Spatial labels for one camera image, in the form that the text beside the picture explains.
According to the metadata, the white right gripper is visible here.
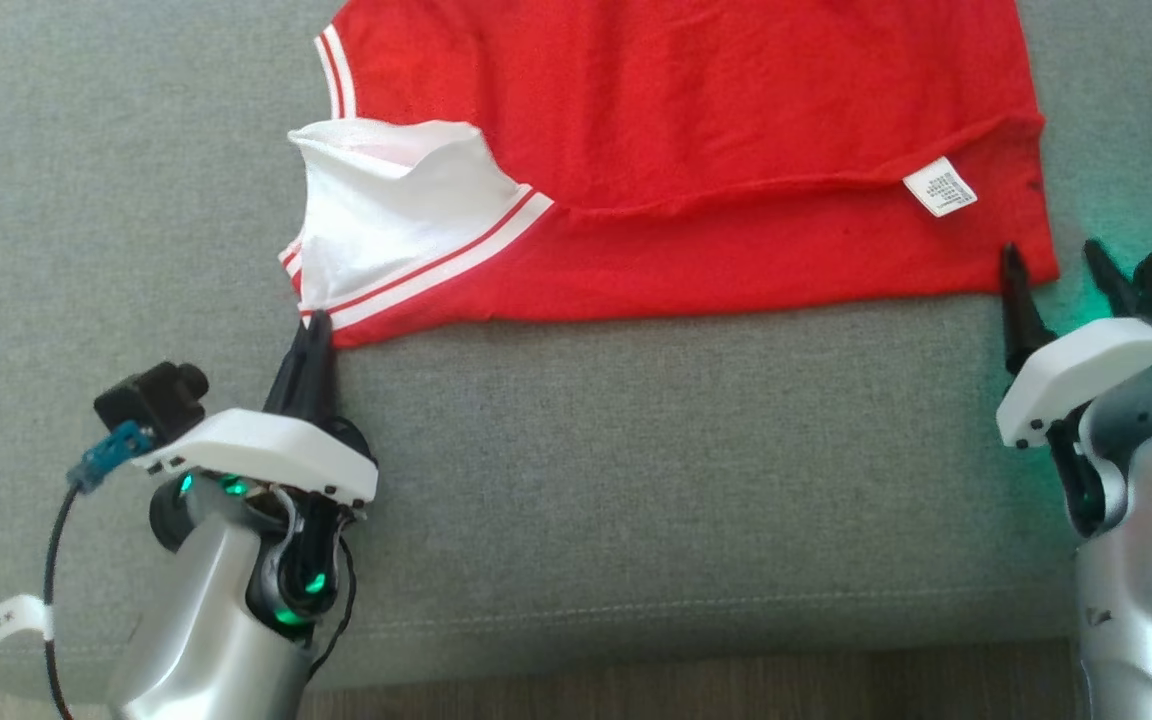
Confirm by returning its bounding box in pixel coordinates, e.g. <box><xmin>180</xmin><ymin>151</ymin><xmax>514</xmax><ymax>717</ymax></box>
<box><xmin>995</xmin><ymin>238</ymin><xmax>1152</xmax><ymax>450</ymax></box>

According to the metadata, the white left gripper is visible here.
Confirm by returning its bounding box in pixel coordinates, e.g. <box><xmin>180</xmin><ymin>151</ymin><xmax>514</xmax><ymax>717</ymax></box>
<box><xmin>131</xmin><ymin>309</ymin><xmax>380</xmax><ymax>523</ymax></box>

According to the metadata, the red and white shirt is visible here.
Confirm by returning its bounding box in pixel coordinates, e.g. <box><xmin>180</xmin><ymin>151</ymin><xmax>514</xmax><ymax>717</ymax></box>
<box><xmin>278</xmin><ymin>0</ymin><xmax>1061</xmax><ymax>350</ymax></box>

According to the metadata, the grey sofa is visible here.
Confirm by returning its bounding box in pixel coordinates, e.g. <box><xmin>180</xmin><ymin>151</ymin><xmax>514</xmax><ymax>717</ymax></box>
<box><xmin>0</xmin><ymin>0</ymin><xmax>1152</xmax><ymax>693</ymax></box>

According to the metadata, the left camera cable blue plug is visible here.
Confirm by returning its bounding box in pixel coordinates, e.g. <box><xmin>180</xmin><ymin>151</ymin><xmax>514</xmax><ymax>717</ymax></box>
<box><xmin>42</xmin><ymin>420</ymin><xmax>155</xmax><ymax>720</ymax></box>

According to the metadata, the white cable label tag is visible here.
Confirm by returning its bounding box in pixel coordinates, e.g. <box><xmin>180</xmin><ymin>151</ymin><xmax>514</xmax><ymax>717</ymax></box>
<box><xmin>0</xmin><ymin>594</ymin><xmax>56</xmax><ymax>654</ymax></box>

